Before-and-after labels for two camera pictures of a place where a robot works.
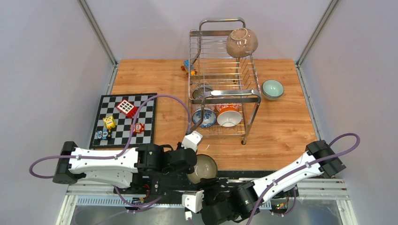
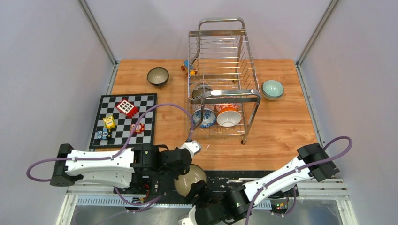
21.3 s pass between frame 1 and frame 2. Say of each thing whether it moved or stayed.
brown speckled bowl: moved
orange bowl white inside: stayed
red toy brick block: stayed
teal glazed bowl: moved
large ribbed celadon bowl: stayed
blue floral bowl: stayed
